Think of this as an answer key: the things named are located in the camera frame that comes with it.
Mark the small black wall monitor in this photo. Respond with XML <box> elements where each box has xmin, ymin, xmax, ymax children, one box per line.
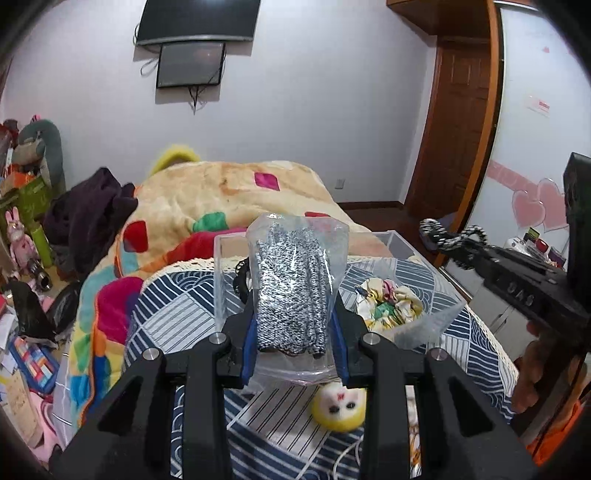
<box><xmin>156</xmin><ymin>41</ymin><xmax>225</xmax><ymax>89</ymax></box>

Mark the green cardboard box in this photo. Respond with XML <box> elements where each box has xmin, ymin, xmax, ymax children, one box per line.
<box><xmin>1</xmin><ymin>176</ymin><xmax>53</xmax><ymax>271</ymax></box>

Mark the black-white braided hair tie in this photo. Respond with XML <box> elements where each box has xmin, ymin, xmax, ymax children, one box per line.
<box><xmin>419</xmin><ymin>218</ymin><xmax>489</xmax><ymax>271</ymax></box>

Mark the yellow round doll face toy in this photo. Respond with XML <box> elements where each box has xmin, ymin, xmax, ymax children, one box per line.
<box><xmin>311</xmin><ymin>381</ymin><xmax>367</xmax><ymax>433</ymax></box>

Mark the pink plush bunny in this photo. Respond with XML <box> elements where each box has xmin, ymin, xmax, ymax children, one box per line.
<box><xmin>5</xmin><ymin>206</ymin><xmax>39</xmax><ymax>272</ymax></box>

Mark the floral yellow scrunchie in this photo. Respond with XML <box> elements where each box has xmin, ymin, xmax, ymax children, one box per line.
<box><xmin>355</xmin><ymin>277</ymin><xmax>424</xmax><ymax>333</ymax></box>

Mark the large black wall television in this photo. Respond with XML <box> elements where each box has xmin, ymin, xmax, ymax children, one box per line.
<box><xmin>136</xmin><ymin>0</ymin><xmax>260</xmax><ymax>46</ymax></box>

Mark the brown wooden door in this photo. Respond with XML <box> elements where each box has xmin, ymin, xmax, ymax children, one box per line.
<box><xmin>406</xmin><ymin>1</ymin><xmax>495</xmax><ymax>220</ymax></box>

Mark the white suitcase with stickers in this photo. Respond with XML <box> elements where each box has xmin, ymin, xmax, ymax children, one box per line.
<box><xmin>445</xmin><ymin>234</ymin><xmax>567</xmax><ymax>340</ymax></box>

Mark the navy white patterned bedspread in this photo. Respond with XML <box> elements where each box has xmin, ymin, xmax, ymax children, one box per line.
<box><xmin>124</xmin><ymin>262</ymin><xmax>518</xmax><ymax>479</ymax></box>

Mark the clear plastic storage box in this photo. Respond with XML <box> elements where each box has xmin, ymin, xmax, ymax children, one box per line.
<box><xmin>212</xmin><ymin>229</ymin><xmax>468</xmax><ymax>351</ymax></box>

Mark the dark purple garment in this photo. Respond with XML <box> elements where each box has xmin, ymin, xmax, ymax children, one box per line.
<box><xmin>43</xmin><ymin>167</ymin><xmax>138</xmax><ymax>279</ymax></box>

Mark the beige blanket with coloured squares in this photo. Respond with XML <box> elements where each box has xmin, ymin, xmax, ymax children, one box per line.
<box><xmin>67</xmin><ymin>161</ymin><xmax>369</xmax><ymax>427</ymax></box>

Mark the yellow plush toy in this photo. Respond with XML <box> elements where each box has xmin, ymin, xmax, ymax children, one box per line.
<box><xmin>148</xmin><ymin>144</ymin><xmax>200</xmax><ymax>177</ymax></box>

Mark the person's hand on handle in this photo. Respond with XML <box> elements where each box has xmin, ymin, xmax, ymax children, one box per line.
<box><xmin>511</xmin><ymin>321</ymin><xmax>589</xmax><ymax>425</ymax></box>

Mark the white cloth with black strap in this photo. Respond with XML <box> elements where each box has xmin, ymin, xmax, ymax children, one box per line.
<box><xmin>232</xmin><ymin>258</ymin><xmax>252</xmax><ymax>305</ymax></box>

